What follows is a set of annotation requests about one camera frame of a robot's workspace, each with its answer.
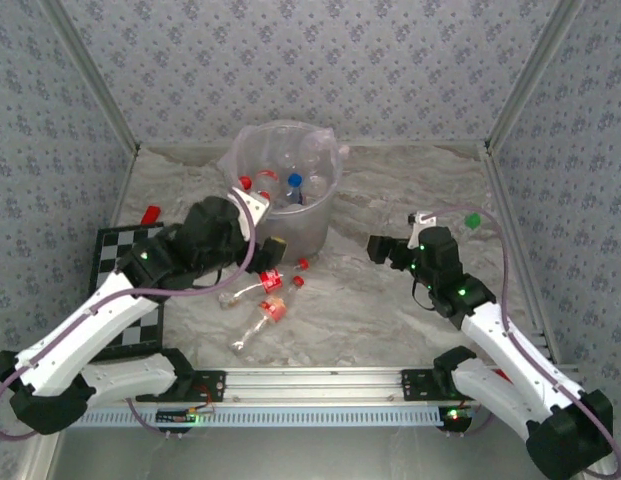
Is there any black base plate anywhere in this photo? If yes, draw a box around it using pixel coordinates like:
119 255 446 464
134 368 227 404
400 368 491 402

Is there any red cap orange label bottle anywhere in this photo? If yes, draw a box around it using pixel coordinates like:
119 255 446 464
226 275 306 356

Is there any left circuit board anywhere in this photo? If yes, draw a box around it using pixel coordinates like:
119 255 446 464
156 407 199 427

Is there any translucent grey plastic bin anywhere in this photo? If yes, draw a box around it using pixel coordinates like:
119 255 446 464
231 119 347 262

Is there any aluminium frame post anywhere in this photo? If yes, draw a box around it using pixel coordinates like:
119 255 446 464
483 0 589 155
39 0 142 155

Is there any red cap Coca-Cola bottle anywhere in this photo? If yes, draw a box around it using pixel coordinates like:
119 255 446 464
217 257 311 309

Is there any aluminium side rail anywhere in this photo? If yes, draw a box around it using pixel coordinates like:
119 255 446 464
482 144 559 362

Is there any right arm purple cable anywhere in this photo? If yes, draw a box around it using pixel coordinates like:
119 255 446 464
427 207 619 476

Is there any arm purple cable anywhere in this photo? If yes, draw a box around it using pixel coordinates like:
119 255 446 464
0 187 259 442
427 207 619 476

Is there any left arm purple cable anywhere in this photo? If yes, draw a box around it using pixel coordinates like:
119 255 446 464
0 187 259 442

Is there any aluminium mounting rail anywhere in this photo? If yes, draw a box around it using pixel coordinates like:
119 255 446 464
87 367 492 407

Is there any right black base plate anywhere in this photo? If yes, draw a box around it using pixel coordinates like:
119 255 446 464
400 368 491 402

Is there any short purple base cable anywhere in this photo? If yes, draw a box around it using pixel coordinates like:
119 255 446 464
124 397 186 440
442 397 499 437

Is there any black and white chessboard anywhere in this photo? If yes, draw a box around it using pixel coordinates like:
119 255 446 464
89 223 166 362

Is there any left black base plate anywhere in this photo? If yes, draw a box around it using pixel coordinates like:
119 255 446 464
134 368 227 404

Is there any right circuit board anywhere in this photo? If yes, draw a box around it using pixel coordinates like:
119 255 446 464
438 405 475 432

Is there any blue cap Pepsi bottle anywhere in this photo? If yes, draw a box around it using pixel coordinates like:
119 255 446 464
282 172 306 206

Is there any circuit board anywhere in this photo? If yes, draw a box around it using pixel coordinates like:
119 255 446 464
438 405 475 432
156 407 199 427

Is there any light blue slotted cable duct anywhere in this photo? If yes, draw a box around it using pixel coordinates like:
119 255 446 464
69 405 445 429

